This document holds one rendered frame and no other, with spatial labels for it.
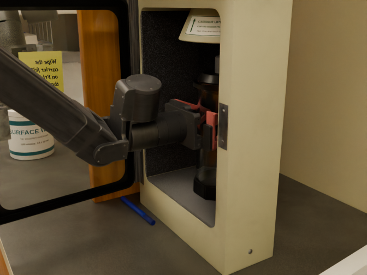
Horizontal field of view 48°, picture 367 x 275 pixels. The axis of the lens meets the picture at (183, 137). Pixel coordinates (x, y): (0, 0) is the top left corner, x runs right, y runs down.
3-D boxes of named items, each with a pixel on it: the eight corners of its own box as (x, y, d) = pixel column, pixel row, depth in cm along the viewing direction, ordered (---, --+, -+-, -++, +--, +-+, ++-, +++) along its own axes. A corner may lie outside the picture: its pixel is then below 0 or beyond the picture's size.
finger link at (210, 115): (222, 100, 78) (180, 106, 73) (247, 107, 72) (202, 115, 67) (222, 133, 80) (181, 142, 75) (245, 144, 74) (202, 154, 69)
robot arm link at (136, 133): (112, 141, 72) (125, 160, 68) (114, 107, 68) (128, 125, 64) (147, 134, 75) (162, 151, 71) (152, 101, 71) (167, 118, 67)
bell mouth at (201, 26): (235, 34, 85) (236, 6, 83) (300, 40, 71) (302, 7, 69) (160, 37, 76) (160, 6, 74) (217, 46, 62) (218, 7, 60)
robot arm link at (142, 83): (76, 135, 69) (94, 166, 64) (77, 74, 63) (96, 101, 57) (140, 124, 75) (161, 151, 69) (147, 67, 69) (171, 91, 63)
